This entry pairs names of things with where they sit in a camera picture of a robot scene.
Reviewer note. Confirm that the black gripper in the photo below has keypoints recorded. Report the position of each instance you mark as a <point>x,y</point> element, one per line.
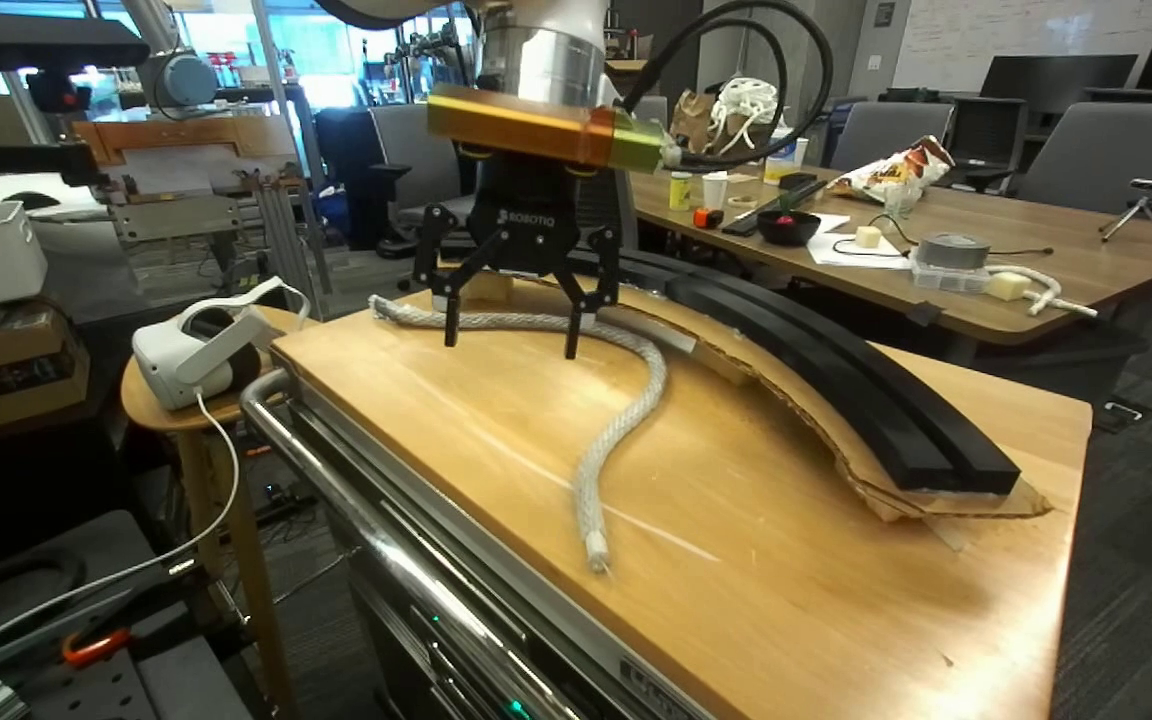
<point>528,216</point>

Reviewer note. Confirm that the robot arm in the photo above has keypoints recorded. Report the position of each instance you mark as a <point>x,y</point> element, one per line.
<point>528,48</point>

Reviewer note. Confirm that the black bowl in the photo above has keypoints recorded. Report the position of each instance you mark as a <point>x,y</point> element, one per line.
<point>784,230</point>

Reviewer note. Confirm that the white VR headset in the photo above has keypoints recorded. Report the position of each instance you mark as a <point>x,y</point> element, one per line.
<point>213,345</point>

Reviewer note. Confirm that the white paper sheet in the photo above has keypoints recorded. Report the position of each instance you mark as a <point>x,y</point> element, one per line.
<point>844,241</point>

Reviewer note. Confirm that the round wooden stool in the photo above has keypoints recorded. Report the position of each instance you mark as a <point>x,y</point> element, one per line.
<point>219,507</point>

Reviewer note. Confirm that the snack chip bag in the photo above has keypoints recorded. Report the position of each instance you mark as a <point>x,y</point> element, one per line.
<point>907,174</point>

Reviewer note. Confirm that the curved cardboard base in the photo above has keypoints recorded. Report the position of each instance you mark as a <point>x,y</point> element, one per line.
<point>646,325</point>

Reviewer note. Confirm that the black curved foam track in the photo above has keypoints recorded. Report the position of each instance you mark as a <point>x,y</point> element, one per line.
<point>919,436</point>

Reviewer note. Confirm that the grey tape roll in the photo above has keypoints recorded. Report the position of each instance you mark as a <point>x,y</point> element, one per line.
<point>955,252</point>

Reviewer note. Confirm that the wooden office desk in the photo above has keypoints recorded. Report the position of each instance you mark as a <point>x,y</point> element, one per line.
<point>1045,265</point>

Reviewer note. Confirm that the grey office chair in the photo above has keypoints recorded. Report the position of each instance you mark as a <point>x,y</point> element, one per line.
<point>1097,156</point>

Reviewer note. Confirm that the chrome cart handle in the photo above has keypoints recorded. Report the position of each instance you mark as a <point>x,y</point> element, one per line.
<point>441,648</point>

